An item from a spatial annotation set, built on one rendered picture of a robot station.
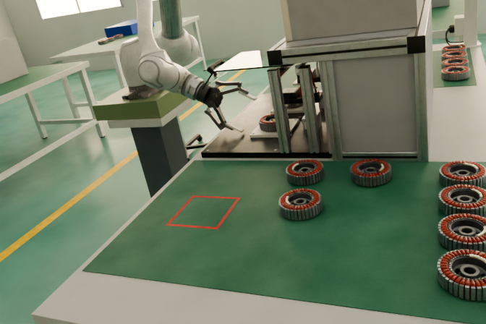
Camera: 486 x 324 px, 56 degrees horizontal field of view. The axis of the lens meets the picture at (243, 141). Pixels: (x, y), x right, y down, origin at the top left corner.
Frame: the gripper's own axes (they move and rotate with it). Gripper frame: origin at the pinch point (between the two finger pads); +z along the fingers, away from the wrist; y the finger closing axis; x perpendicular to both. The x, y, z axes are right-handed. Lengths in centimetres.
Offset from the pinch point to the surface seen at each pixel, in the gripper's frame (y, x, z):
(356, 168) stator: 12, -34, 43
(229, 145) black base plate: -10.0, -10.1, 0.8
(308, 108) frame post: 17.9, -20.8, 22.0
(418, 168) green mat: 18, -27, 58
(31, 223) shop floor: -159, 59, -121
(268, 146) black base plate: -2.5, -12.7, 14.4
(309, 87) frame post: 24.6, -22.8, 19.6
